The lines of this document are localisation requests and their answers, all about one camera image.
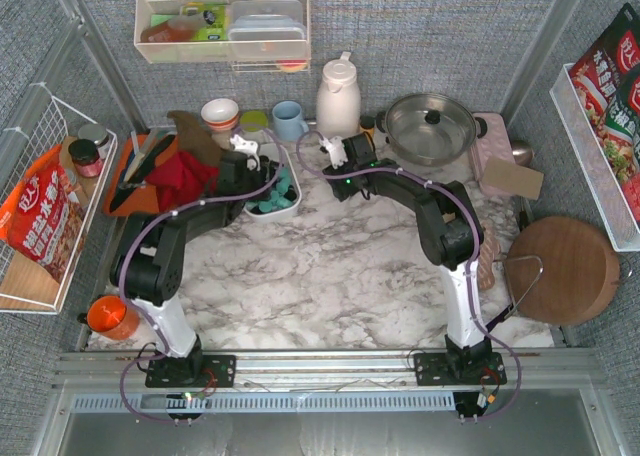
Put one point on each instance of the white mesh basket right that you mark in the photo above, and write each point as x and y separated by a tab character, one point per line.
619	222

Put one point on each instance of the brown cloth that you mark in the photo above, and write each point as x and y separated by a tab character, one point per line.
194	139

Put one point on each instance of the white storage basket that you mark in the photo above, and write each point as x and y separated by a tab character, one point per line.
292	192

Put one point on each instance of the white thermos jug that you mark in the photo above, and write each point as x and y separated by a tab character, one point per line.
338	102

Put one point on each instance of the black kitchen knife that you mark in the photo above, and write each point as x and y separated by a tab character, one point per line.
123	190

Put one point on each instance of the pink tray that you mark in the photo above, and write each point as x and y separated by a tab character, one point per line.
491	141

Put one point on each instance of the yellow spice jar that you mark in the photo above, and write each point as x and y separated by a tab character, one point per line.
367	125

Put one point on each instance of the green lid sugar jar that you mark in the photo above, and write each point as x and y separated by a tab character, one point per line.
253	125

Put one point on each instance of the steel lid jar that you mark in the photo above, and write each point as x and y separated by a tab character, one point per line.
94	132

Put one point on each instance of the orange tray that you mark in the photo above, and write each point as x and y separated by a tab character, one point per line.
127	160

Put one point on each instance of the red seasoning packet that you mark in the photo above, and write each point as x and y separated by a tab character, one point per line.
606	81

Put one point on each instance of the light blue mug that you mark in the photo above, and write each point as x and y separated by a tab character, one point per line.
288	121

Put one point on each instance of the cardboard piece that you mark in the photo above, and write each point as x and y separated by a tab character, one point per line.
512	178

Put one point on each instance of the round wooden board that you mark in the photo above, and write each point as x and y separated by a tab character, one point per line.
581	270

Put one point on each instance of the steel pot with lid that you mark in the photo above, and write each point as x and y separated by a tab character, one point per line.
430	129

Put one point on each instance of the clear wall shelf bin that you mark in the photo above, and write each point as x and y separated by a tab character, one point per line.
163	35

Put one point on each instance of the orange striped white bowl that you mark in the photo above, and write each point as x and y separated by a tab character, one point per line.
221	114

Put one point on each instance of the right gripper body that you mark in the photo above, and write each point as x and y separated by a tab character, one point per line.
337	187

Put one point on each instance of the orange seasoning packet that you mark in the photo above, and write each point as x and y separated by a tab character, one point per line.
39	219

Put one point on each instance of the white wire basket left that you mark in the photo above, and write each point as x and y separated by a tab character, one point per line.
25	286

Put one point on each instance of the red cloth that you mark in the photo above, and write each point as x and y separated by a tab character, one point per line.
180	180

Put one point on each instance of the orange cup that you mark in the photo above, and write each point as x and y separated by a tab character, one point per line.
110	317

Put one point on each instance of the wire hanger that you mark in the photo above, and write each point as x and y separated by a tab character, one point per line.
522	273

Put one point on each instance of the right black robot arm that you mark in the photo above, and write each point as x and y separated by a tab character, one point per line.
448	228

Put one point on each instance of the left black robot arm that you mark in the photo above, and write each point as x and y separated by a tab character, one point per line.
148	264

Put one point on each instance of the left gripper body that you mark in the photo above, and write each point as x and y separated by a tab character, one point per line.
267	177

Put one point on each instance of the red lid jar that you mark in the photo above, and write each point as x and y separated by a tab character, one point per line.
86	158

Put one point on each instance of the clear plastic food containers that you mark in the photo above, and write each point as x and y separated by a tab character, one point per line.
267	30

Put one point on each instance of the green label bottle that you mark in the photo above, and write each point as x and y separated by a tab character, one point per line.
217	20

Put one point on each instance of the white handle knife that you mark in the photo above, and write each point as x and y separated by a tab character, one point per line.
139	156

